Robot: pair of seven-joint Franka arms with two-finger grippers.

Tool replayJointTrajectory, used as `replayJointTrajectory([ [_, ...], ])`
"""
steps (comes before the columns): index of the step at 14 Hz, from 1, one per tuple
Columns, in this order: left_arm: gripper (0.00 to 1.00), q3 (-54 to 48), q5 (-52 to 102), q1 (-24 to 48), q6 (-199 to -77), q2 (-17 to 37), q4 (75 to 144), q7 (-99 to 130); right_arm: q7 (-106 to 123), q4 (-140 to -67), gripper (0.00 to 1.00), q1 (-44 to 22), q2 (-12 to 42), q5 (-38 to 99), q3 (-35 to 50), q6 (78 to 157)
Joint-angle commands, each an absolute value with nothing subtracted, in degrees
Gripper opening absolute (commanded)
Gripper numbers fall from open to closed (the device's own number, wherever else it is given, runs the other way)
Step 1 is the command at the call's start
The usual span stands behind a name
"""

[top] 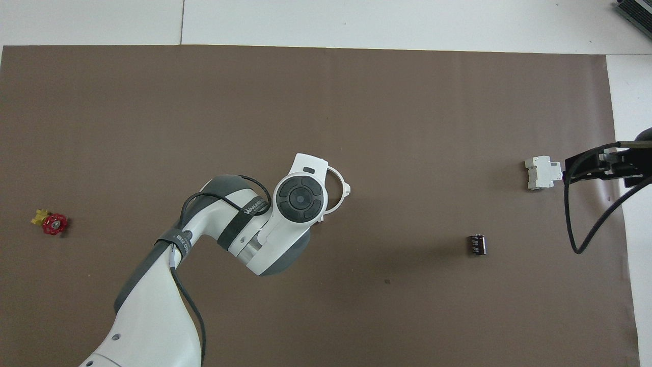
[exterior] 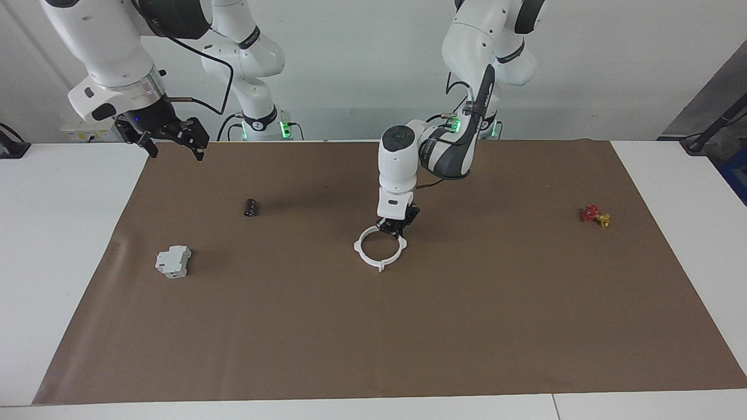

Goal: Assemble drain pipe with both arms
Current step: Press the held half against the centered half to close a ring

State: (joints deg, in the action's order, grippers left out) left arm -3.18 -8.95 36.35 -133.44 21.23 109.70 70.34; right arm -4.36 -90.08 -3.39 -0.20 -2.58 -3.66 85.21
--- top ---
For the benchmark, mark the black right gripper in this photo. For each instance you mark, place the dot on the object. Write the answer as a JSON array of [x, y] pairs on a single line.
[[636, 160]]

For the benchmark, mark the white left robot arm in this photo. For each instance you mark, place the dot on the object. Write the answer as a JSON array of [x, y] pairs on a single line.
[[147, 316]]

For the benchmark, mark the grey circuit breaker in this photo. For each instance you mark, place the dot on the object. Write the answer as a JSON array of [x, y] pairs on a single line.
[[542, 173]]

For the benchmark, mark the small black connector block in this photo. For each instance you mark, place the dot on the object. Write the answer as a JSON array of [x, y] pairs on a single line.
[[477, 244]]

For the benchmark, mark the grey ribbed box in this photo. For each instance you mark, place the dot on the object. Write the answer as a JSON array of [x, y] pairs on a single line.
[[639, 10]]

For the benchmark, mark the brown paper table mat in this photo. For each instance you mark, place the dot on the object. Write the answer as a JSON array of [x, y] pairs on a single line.
[[407, 306]]

